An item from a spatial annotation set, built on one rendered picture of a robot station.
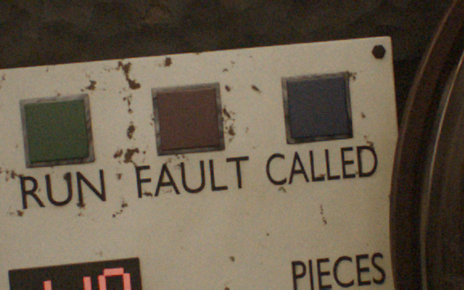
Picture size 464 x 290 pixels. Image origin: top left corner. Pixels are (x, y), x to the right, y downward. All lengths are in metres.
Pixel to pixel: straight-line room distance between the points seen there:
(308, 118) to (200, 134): 0.07
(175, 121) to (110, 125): 0.04
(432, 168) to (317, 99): 0.14
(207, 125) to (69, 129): 0.08
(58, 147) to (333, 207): 0.17
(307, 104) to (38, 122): 0.16
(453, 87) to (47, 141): 0.25
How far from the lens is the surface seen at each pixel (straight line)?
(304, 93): 0.54
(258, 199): 0.55
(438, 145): 0.43
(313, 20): 0.57
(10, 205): 0.56
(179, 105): 0.54
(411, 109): 0.49
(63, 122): 0.54
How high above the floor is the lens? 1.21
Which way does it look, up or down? 3 degrees down
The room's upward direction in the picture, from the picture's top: 5 degrees counter-clockwise
